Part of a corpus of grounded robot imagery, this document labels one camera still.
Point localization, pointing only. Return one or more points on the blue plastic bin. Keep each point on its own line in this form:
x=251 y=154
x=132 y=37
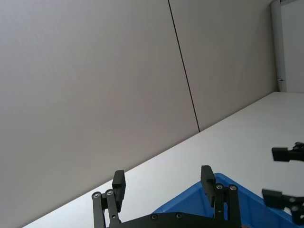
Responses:
x=190 y=202

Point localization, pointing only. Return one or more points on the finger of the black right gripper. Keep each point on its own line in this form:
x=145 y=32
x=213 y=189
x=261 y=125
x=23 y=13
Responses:
x=281 y=154
x=273 y=198

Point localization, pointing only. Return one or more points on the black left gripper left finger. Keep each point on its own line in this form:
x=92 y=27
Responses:
x=118 y=194

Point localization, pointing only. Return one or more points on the pale grey door frame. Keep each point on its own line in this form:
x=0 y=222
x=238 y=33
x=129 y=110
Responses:
x=276 y=42

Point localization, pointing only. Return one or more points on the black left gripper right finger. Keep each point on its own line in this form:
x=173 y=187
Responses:
x=207 y=183

